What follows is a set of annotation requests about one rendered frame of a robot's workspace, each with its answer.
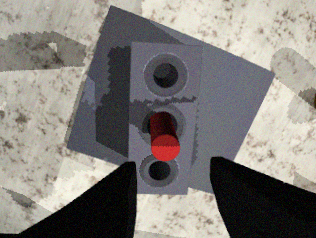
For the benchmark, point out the dark red cylinder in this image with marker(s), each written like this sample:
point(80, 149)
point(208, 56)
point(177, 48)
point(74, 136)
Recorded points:
point(164, 143)

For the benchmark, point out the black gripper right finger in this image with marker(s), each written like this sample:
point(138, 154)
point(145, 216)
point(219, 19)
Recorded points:
point(256, 205)

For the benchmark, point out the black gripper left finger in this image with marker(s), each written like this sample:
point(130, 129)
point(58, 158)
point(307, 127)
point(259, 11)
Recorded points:
point(107, 210)

